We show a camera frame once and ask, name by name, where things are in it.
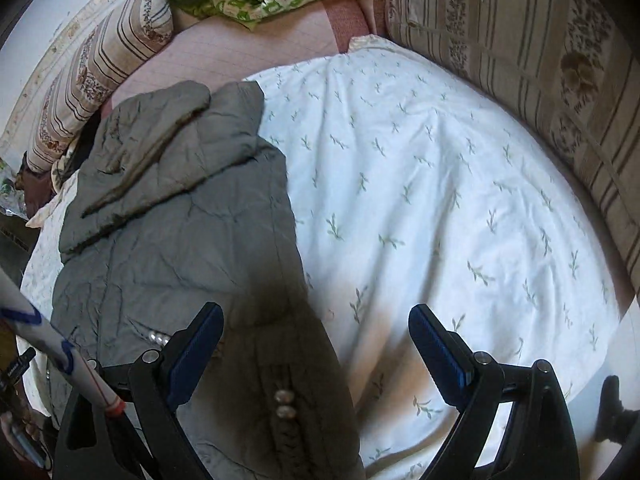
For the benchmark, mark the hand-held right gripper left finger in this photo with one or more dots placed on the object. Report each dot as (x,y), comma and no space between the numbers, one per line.
(197,350)

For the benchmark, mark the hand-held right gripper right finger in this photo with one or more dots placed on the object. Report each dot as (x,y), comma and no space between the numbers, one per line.
(440,355)

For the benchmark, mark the olive quilted hooded jacket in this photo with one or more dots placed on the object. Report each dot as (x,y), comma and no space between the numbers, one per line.
(190,230)

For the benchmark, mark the white pole with blue marks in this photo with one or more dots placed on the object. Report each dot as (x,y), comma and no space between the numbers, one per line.
(55,340)

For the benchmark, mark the white leaf-print blanket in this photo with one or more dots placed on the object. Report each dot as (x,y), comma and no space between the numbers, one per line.
(425,210)

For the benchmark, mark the floral printed bag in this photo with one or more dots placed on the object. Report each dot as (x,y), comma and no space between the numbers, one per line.
(10,187)

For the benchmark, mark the black stand foot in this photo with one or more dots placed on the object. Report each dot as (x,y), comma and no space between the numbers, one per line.
(615,407)

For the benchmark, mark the brown garment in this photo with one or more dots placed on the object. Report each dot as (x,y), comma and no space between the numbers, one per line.
(37,187)

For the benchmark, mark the striped floral bolster cushion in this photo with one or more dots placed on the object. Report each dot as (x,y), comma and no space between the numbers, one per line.
(95,80)

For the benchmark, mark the striped floral sofa back cushion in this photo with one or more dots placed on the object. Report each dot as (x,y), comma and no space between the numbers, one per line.
(540,60)

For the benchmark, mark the pink pillow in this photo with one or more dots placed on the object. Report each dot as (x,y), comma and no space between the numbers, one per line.
(280,45)

